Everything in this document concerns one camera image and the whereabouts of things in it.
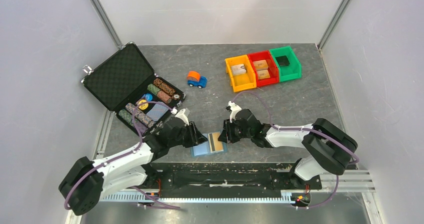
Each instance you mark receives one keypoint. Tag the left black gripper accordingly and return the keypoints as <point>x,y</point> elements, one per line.
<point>195,136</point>

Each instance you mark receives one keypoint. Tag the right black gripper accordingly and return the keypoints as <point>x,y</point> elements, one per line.
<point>226,135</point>

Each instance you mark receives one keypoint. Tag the blue card holder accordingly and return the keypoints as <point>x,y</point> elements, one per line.
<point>203,149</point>

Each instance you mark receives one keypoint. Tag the gold VIP card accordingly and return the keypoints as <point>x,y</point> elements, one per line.
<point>263,74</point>

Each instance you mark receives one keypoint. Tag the gold striped card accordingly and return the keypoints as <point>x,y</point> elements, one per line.
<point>215,145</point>

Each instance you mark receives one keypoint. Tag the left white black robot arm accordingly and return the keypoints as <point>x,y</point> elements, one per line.
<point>89,181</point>

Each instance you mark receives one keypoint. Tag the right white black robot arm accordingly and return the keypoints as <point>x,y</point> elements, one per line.
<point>330,149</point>

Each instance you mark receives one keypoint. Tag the blue playing card deck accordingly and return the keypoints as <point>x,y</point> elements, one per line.
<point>157,111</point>

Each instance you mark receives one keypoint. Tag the white card stack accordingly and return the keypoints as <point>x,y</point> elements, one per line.
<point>238,69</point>

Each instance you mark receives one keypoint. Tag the gold card in red bin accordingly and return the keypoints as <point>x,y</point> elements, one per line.
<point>260,65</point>

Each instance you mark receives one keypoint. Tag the black card in green bin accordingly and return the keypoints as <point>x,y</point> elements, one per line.
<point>282,61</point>

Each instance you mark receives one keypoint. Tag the blue orange toy car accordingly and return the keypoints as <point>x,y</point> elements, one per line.
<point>194,79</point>

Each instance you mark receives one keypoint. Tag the yellow dealer chip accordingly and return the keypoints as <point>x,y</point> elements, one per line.
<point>142,104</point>

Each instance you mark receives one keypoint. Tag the yellow storage bin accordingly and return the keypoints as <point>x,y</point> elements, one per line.
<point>241,82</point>

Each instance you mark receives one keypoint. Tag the red storage bin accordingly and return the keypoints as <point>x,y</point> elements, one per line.
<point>273,70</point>

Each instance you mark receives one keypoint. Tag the black poker chip case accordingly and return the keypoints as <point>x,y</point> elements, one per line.
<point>125,78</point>

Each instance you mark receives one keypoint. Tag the green storage bin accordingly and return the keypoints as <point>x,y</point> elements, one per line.
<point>294,70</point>

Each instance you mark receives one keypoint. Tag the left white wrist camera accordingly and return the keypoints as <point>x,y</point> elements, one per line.
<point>182,114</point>

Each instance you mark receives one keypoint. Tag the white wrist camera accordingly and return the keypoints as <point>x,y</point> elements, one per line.
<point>233,109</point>
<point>182,114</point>

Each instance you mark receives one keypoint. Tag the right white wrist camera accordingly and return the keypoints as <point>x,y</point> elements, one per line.
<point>233,109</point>

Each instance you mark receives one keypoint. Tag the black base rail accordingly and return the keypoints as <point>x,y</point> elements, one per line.
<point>224,180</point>

